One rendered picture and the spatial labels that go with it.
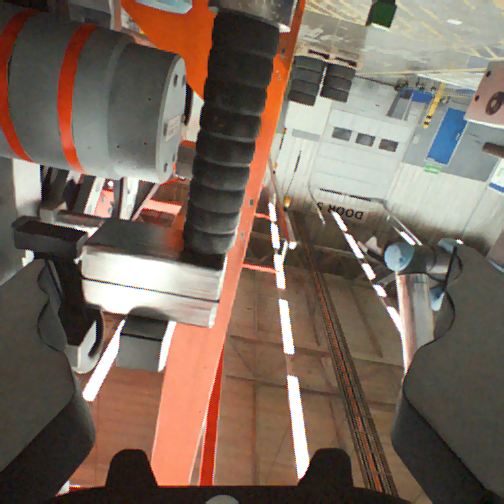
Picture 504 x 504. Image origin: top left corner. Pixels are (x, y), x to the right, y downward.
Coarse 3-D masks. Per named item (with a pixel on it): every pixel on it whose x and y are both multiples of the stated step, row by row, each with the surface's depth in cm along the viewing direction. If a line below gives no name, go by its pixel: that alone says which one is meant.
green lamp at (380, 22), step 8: (376, 8) 63; (384, 8) 62; (392, 8) 62; (368, 16) 65; (376, 16) 63; (384, 16) 63; (392, 16) 63; (368, 24) 65; (376, 24) 64; (384, 24) 64
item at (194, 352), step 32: (288, 32) 69; (288, 64) 72; (256, 160) 81; (256, 192) 85; (224, 288) 97; (224, 320) 102; (192, 352) 107; (192, 384) 113; (160, 416) 120; (192, 416) 120; (160, 448) 128; (192, 448) 128; (160, 480) 136
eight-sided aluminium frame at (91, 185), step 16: (80, 0) 50; (96, 0) 50; (112, 0) 50; (80, 16) 51; (96, 16) 51; (112, 16) 51; (64, 176) 57; (96, 176) 58; (64, 192) 57; (80, 192) 56; (96, 192) 59; (80, 208) 56
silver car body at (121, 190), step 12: (144, 36) 154; (192, 96) 336; (192, 108) 335; (120, 180) 167; (132, 180) 178; (120, 192) 170; (132, 192) 184; (144, 192) 268; (120, 204) 174; (132, 204) 191; (144, 204) 265; (120, 216) 178; (132, 216) 248
